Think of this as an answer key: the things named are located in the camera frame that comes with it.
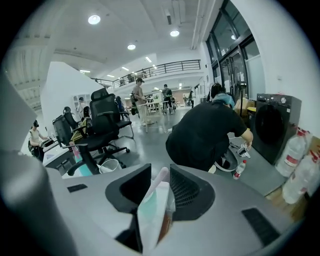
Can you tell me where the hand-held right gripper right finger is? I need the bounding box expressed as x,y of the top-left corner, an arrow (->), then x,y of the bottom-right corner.
157,163 -> 298,256

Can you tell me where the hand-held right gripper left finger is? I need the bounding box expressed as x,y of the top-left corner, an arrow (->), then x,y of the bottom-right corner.
46,163 -> 153,256

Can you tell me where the clear plastic cup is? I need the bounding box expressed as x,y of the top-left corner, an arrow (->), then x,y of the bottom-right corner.
99,159 -> 123,175

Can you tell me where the white round basin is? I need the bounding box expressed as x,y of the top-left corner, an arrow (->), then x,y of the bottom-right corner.
214,134 -> 254,173

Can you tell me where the small water bottle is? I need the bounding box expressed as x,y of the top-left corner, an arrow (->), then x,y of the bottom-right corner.
232,159 -> 248,180

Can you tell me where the teal spray bottle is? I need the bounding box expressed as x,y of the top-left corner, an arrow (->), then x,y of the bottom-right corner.
68,141 -> 92,177

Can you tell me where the black office chair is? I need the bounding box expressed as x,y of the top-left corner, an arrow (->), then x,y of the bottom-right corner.
78,87 -> 136,168
52,113 -> 76,147

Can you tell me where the wooden slat platform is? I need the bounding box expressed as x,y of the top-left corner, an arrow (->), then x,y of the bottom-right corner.
264,186 -> 308,223

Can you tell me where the white table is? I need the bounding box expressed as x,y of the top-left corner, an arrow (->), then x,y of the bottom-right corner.
136,102 -> 171,133

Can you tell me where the dark washing machine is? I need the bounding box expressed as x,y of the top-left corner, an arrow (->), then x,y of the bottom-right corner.
249,92 -> 303,166

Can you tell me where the large clear water bottle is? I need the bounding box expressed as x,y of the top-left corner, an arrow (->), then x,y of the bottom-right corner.
282,149 -> 320,205
274,127 -> 312,178

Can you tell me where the black balcony railing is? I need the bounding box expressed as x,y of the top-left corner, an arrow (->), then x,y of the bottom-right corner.
91,59 -> 202,90

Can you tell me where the yellow wire chair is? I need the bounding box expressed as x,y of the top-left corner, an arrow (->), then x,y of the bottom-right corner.
70,117 -> 92,142

